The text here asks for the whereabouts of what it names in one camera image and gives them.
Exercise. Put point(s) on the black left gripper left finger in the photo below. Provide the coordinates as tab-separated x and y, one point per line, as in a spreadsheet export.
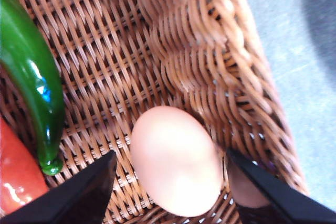
78	198

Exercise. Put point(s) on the brown egg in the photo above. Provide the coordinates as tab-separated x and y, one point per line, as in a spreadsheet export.
177	160

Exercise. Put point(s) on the red toy tomato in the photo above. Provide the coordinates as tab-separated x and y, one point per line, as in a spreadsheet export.
22	174

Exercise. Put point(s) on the green toy pepper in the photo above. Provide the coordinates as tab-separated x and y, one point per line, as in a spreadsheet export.
30	64

